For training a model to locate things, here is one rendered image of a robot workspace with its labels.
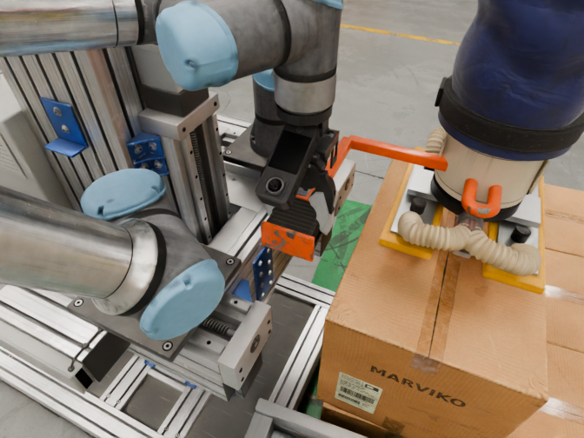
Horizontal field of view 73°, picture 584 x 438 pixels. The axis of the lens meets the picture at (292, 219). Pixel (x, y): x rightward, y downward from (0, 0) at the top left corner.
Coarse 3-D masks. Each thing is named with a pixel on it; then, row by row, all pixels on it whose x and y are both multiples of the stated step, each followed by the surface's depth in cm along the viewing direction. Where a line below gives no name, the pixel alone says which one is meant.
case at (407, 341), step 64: (384, 192) 105; (384, 256) 89; (448, 256) 89; (384, 320) 78; (448, 320) 78; (512, 320) 78; (320, 384) 99; (384, 384) 86; (448, 384) 75; (512, 384) 69
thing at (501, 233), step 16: (528, 192) 82; (496, 224) 78; (512, 224) 78; (496, 240) 75; (512, 240) 75; (528, 240) 75; (544, 240) 76; (544, 256) 73; (496, 272) 70; (544, 272) 70; (528, 288) 69; (544, 288) 68
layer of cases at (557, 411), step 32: (544, 192) 165; (576, 192) 165; (544, 224) 152; (576, 224) 152; (576, 256) 141; (576, 288) 131; (576, 320) 123; (576, 352) 115; (576, 384) 109; (352, 416) 103; (544, 416) 103; (576, 416) 103
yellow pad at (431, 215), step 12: (408, 168) 91; (420, 168) 90; (408, 180) 87; (396, 204) 82; (408, 204) 82; (420, 204) 78; (432, 204) 82; (396, 216) 79; (432, 216) 79; (384, 228) 78; (396, 228) 77; (384, 240) 76; (396, 240) 75; (408, 252) 75; (420, 252) 74; (432, 252) 73
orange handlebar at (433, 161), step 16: (352, 144) 78; (368, 144) 77; (384, 144) 77; (336, 160) 73; (400, 160) 76; (416, 160) 75; (432, 160) 74; (464, 192) 67; (496, 192) 67; (464, 208) 66; (480, 208) 64; (496, 208) 64
